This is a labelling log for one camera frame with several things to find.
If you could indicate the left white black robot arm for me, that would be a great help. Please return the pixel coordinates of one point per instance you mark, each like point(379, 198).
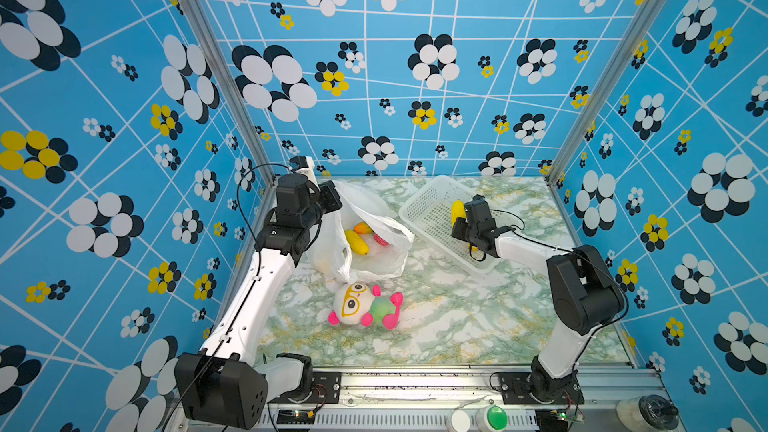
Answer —
point(222, 383)

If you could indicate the white plastic mesh basket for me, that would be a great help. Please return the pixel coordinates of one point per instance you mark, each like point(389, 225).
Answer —
point(428, 214)

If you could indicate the pink red fruit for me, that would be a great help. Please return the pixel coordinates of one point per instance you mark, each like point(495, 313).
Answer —
point(380, 240)

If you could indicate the white round button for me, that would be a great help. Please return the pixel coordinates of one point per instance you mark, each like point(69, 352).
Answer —
point(458, 421)

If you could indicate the yellow banana fruit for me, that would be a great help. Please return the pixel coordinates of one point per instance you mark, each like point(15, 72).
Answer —
point(457, 211)
point(356, 243)

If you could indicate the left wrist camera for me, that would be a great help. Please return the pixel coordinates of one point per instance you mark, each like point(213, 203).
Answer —
point(304, 165)

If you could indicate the clear tape roll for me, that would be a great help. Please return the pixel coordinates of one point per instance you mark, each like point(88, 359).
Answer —
point(650, 413)

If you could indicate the right aluminium corner post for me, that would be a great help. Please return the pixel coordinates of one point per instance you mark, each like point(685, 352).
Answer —
point(644, 18)

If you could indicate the aluminium corner post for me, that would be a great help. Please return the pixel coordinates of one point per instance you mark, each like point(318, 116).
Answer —
point(644, 18)
point(200, 25)

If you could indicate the colourful plush toy with glasses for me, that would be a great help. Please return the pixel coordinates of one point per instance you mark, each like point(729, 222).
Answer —
point(360, 304)

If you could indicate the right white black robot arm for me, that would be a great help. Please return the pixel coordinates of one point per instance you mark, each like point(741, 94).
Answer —
point(585, 298)

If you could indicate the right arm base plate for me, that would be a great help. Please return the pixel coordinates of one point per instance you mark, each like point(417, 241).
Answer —
point(514, 387)

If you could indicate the green round button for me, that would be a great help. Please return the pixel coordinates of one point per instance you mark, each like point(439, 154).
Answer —
point(492, 419)

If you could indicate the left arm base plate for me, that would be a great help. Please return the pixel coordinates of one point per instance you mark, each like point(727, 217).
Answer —
point(325, 388)

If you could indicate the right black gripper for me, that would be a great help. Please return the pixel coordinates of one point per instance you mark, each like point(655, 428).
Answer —
point(456, 232)

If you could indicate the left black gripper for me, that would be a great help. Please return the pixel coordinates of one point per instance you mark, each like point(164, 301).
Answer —
point(327, 192)

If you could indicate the orange green mango fruit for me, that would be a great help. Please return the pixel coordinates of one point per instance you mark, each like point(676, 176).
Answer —
point(362, 228)

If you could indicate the left aluminium corner post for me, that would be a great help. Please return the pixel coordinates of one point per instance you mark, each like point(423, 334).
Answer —
point(200, 25)

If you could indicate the translucent white plastic bag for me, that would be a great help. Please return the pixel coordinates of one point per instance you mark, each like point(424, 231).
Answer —
point(331, 254)

